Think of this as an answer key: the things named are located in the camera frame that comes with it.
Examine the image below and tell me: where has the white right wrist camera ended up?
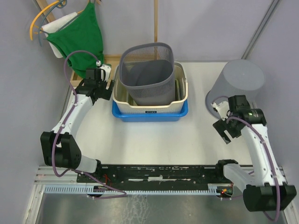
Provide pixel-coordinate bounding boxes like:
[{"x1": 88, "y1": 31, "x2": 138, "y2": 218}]
[{"x1": 211, "y1": 101, "x2": 230, "y2": 120}]

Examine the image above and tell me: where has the white towel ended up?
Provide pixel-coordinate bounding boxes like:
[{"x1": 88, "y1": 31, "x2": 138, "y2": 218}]
[{"x1": 42, "y1": 12, "x2": 78, "y2": 58}]

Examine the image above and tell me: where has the light blue cable duct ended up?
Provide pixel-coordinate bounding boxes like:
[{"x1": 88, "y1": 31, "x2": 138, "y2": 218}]
[{"x1": 43, "y1": 184, "x2": 230, "y2": 196}]

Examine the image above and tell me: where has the cream plastic basket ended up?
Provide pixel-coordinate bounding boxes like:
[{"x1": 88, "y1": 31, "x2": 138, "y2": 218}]
[{"x1": 113, "y1": 62, "x2": 188, "y2": 114}]

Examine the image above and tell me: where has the wooden slanted post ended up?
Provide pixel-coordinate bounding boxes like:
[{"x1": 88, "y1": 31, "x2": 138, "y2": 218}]
[{"x1": 33, "y1": 0, "x2": 58, "y2": 28}]

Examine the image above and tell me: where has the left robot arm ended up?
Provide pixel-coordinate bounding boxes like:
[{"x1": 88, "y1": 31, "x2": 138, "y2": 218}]
[{"x1": 40, "y1": 64, "x2": 115, "y2": 182}]

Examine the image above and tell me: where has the grey slotted laundry basket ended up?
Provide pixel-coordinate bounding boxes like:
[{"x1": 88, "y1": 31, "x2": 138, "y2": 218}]
[{"x1": 119, "y1": 42, "x2": 175, "y2": 106}]

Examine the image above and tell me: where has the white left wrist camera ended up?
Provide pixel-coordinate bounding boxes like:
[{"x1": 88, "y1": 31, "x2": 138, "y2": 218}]
[{"x1": 96, "y1": 61, "x2": 111, "y2": 81}]

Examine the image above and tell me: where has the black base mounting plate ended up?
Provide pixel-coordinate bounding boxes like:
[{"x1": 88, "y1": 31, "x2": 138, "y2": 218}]
[{"x1": 91, "y1": 164, "x2": 233, "y2": 191}]

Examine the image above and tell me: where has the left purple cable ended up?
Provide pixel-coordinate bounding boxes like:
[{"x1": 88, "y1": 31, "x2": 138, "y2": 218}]
[{"x1": 51, "y1": 50, "x2": 128, "y2": 200}]

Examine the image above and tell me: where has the aluminium frame rail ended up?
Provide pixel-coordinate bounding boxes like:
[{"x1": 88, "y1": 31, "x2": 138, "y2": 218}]
[{"x1": 34, "y1": 166, "x2": 288, "y2": 186}]

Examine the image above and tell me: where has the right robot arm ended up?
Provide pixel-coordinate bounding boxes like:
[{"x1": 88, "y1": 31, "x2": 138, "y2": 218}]
[{"x1": 211, "y1": 95, "x2": 297, "y2": 213}]

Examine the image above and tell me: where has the wooden upright post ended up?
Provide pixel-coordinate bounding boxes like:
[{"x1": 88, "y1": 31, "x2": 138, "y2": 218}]
[{"x1": 154, "y1": 0, "x2": 158, "y2": 42}]

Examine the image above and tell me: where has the blue plastic tub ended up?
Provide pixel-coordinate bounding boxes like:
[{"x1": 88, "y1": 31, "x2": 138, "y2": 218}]
[{"x1": 112, "y1": 101, "x2": 188, "y2": 122}]

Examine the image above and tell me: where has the green cloth garment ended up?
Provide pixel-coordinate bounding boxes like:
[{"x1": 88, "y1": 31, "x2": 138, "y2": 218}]
[{"x1": 47, "y1": 2, "x2": 105, "y2": 78}]

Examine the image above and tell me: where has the grey round plastic bin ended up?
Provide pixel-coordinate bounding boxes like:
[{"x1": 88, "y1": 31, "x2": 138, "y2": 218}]
[{"x1": 205, "y1": 59, "x2": 265, "y2": 119}]

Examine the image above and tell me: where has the yellow clothes hanger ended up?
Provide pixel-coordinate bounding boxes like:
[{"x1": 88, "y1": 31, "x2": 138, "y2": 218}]
[{"x1": 29, "y1": 0, "x2": 55, "y2": 41}]

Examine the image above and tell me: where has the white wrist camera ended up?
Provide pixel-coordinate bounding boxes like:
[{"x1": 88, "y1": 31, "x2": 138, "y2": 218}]
[
  {"x1": 211, "y1": 101, "x2": 230, "y2": 120},
  {"x1": 96, "y1": 61, "x2": 111, "y2": 81}
]

